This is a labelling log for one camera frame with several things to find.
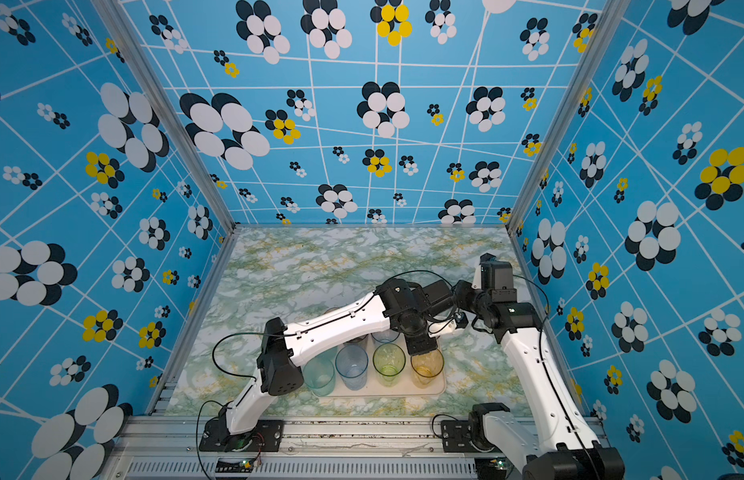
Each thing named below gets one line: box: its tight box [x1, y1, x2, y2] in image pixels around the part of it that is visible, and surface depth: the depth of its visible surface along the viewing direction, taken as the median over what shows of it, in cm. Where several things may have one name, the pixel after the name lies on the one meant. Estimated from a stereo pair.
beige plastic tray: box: [334, 360, 447, 397], surface depth 82 cm
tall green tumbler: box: [372, 343, 406, 387], surface depth 76 cm
